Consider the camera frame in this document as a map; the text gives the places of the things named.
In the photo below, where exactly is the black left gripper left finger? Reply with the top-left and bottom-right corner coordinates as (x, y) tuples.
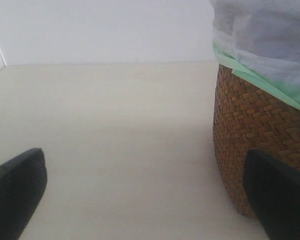
(0, 148), (47, 240)

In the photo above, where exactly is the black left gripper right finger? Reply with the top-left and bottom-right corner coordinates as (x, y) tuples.
(242, 149), (300, 240)

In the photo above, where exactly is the white green plastic bin liner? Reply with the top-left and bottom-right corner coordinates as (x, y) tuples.
(211, 0), (300, 110)

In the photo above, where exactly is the woven wicker waste basket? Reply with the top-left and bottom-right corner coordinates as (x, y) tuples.
(212, 65), (300, 219)

